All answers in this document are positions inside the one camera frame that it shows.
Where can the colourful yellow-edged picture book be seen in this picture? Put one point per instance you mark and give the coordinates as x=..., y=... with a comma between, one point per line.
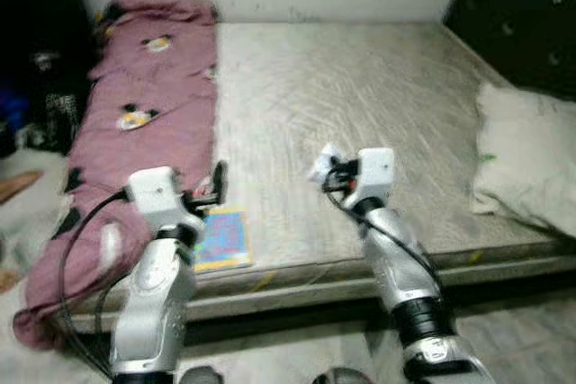
x=225, y=240

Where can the white pillow with handwriting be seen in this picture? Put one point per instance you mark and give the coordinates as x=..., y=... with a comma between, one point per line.
x=522, y=150

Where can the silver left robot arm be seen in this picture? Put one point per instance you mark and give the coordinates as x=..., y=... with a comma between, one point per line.
x=157, y=303

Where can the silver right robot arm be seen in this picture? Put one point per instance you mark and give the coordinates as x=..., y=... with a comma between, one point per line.
x=400, y=267

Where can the grey quilted mattress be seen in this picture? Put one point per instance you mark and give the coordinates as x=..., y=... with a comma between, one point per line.
x=360, y=87

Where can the pink cartoon print blanket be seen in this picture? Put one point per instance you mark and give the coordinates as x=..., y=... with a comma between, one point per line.
x=144, y=87

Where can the black printed bag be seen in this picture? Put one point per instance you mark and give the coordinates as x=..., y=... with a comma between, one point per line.
x=58, y=105

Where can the grey left robot leg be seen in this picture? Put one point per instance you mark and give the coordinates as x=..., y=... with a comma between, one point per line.
x=200, y=377

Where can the grey robot leg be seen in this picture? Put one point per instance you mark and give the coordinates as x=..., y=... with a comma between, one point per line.
x=200, y=377
x=342, y=377

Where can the grey right robot leg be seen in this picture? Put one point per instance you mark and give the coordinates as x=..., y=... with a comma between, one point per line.
x=342, y=377

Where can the dark tufted bed headboard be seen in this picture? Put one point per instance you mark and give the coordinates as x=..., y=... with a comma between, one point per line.
x=522, y=6

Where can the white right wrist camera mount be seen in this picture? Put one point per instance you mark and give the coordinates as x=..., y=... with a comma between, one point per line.
x=373, y=170

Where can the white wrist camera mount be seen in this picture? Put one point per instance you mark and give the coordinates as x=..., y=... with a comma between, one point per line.
x=153, y=188
x=373, y=170

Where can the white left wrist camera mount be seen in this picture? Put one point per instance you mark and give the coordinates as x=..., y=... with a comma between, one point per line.
x=153, y=188

